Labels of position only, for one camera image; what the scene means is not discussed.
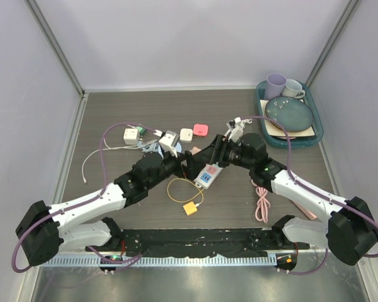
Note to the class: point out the white charger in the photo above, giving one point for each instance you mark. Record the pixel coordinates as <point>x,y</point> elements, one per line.
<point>186,135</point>

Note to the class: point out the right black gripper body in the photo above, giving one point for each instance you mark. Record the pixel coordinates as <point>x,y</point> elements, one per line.
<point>234,155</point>

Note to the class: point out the dark blue plate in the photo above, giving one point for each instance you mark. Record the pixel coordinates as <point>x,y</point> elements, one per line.
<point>293,114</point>

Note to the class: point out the grey blue mug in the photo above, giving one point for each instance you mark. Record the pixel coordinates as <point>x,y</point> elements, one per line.
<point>293,89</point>

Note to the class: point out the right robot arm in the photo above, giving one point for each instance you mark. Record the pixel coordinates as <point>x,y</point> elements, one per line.
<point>345,227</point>

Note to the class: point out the purple cup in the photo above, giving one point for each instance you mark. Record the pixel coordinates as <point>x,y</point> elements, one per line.
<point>275,84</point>

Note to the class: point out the pink cube socket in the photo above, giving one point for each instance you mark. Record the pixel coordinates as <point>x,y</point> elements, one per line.
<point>196,149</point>

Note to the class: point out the green plug adapter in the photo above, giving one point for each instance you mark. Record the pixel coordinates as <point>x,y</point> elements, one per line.
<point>142,131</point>

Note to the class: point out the black mounting base plate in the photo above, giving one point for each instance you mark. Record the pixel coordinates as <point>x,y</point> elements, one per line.
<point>206,242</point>

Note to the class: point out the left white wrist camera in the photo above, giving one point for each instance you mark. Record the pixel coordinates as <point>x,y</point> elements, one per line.
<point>167,142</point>

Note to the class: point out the round light blue socket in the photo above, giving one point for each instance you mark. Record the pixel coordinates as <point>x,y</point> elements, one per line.
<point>150,146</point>

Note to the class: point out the red pink flat charger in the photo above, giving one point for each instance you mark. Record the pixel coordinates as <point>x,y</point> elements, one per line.
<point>200,130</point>

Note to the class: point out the pink power strip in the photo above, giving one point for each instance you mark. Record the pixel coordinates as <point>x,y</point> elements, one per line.
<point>309,214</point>

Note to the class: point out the white cube socket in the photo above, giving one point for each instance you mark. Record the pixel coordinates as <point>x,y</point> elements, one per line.
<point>131,136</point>

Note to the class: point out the teal plastic tray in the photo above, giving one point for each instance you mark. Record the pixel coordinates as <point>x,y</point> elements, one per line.
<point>300,142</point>

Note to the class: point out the yellow charger block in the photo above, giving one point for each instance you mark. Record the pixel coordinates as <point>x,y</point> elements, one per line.
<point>190,208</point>

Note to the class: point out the white multicolour power strip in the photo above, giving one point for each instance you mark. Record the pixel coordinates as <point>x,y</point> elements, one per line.
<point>207,176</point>

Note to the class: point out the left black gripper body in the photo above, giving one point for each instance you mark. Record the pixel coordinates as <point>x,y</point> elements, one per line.
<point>171,165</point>

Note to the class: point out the cream square plate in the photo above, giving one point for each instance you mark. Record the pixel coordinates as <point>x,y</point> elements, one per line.
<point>273,131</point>

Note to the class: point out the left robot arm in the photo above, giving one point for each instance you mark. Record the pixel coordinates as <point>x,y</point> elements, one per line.
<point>40,230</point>

